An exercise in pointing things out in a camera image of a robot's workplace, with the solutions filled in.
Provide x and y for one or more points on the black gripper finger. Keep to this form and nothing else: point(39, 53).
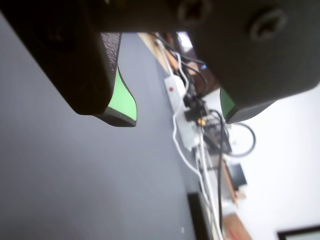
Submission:
point(262, 70)
point(75, 75)

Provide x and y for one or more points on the small black box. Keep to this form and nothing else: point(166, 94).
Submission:
point(238, 175)

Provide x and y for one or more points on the black plug cluster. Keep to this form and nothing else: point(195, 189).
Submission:
point(193, 107)

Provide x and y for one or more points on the dark grey mat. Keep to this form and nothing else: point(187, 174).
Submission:
point(75, 175)

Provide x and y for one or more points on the white power strip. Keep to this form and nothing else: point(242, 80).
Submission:
point(187, 136)

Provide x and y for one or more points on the black flat device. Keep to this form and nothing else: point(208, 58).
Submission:
point(200, 217)

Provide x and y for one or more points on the black framed panel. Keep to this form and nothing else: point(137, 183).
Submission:
point(300, 233)

